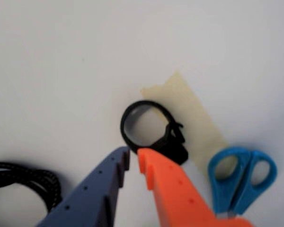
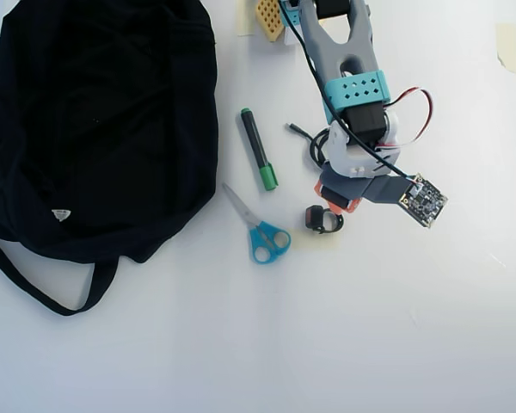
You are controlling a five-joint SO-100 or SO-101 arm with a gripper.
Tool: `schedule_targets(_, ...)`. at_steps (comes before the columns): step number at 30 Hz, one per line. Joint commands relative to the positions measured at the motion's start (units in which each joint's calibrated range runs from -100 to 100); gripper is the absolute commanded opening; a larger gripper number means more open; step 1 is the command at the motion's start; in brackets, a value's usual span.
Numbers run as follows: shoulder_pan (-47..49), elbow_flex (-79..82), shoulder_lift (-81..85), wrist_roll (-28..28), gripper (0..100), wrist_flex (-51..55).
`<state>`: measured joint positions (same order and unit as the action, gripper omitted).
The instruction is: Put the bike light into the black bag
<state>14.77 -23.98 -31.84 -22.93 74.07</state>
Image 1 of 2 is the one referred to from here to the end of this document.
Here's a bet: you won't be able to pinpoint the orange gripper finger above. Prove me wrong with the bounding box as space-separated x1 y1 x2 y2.
137 147 257 227

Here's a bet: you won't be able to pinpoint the wide beige masking tape patch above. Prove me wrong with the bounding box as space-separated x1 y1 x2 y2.
140 70 229 183

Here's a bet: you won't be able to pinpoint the coiled black braided usb cable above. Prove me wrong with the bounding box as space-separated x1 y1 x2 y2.
0 161 62 213

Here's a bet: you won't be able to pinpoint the blue-handled scissors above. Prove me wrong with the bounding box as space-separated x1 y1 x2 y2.
207 146 278 219

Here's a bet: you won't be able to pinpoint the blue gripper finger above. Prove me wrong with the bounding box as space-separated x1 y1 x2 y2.
35 146 130 227

